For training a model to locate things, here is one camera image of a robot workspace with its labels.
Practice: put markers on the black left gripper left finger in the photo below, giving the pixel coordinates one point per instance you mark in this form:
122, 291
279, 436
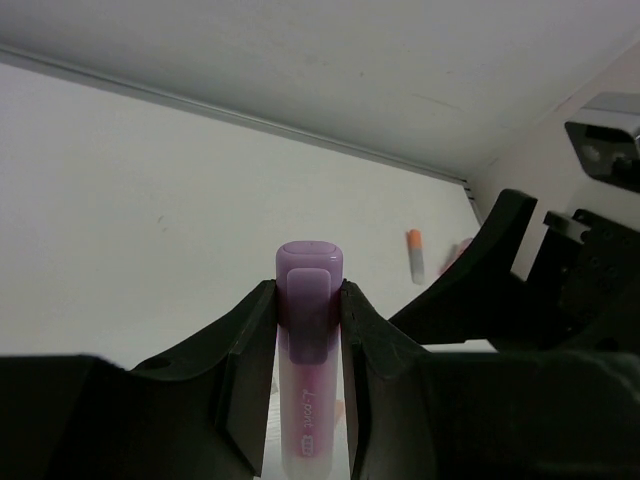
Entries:
195, 411

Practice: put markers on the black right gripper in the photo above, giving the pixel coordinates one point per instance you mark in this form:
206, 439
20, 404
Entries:
582, 292

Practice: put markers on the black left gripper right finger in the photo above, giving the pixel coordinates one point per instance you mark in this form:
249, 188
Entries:
413, 414

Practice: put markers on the purple pink highlighter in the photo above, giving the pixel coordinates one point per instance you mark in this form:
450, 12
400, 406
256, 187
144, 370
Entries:
309, 275

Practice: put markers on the orange grey marker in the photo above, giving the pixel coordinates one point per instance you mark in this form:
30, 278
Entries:
416, 258

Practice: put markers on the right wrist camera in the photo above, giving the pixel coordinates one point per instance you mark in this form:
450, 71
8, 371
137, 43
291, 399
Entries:
604, 134

